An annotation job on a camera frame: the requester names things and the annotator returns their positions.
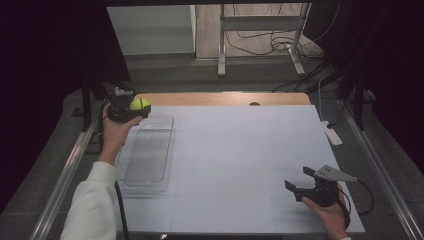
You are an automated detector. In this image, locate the white cabinet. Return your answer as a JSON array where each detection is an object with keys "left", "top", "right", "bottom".
[{"left": 106, "top": 4, "right": 197, "bottom": 56}]

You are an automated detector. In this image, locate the person's right hand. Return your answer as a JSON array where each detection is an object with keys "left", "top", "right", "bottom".
[{"left": 301, "top": 183, "right": 350, "bottom": 240}]

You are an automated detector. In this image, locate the white board sheet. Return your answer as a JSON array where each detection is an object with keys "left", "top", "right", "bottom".
[{"left": 111, "top": 105, "right": 366, "bottom": 234}]

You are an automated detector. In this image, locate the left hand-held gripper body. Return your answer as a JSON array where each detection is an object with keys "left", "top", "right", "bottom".
[{"left": 107, "top": 88, "right": 136, "bottom": 124}]

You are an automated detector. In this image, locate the wooden table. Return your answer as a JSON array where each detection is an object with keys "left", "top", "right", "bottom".
[{"left": 133, "top": 92, "right": 312, "bottom": 107}]

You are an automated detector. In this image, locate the aluminium rail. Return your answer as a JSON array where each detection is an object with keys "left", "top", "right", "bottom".
[
  {"left": 340, "top": 99, "right": 424, "bottom": 240},
  {"left": 29, "top": 120, "right": 100, "bottom": 240}
]

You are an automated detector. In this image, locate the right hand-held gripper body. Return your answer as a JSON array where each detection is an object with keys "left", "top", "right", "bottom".
[{"left": 295, "top": 164, "right": 359, "bottom": 208}]

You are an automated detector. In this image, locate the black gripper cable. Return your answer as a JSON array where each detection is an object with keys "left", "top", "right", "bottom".
[
  {"left": 339, "top": 179, "right": 375, "bottom": 228},
  {"left": 114, "top": 181, "right": 131, "bottom": 240}
]

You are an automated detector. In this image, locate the white power strip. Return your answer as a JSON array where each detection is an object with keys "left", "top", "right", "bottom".
[{"left": 321, "top": 120, "right": 344, "bottom": 147}]

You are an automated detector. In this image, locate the black plug cable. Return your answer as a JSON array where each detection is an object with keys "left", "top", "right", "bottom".
[{"left": 327, "top": 101, "right": 347, "bottom": 130}]

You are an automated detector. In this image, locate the black stand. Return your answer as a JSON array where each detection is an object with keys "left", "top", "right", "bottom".
[
  {"left": 335, "top": 71, "right": 368, "bottom": 132},
  {"left": 80, "top": 75, "right": 110, "bottom": 132}
]

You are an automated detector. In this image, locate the yellow tennis ball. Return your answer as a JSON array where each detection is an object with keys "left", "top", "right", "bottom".
[{"left": 129, "top": 97, "right": 151, "bottom": 111}]

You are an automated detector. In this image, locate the dark curtain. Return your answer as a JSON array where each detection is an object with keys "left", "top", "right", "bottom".
[
  {"left": 303, "top": 0, "right": 424, "bottom": 168},
  {"left": 0, "top": 0, "right": 132, "bottom": 214}
]

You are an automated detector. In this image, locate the tangle of black floor cables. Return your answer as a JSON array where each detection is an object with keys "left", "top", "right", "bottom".
[{"left": 224, "top": 3, "right": 325, "bottom": 62}]

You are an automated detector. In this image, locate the clear plastic container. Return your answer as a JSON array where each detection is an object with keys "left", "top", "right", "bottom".
[{"left": 114, "top": 114, "right": 176, "bottom": 195}]

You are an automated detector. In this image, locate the black frame on floor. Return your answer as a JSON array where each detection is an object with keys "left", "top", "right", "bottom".
[{"left": 84, "top": 131, "right": 104, "bottom": 155}]

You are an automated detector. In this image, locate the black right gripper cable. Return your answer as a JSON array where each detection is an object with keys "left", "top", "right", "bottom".
[{"left": 339, "top": 179, "right": 375, "bottom": 228}]

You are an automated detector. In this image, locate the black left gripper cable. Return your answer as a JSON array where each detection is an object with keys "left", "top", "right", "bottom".
[{"left": 114, "top": 181, "right": 131, "bottom": 240}]

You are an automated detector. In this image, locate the person's left hand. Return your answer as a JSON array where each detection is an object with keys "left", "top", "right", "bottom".
[{"left": 98, "top": 104, "right": 144, "bottom": 166}]

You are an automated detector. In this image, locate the grey metal desk frame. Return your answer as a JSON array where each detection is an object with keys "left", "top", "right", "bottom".
[{"left": 217, "top": 3, "right": 312, "bottom": 78}]

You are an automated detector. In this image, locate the white cable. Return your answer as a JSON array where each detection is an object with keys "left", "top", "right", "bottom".
[{"left": 317, "top": 78, "right": 327, "bottom": 123}]

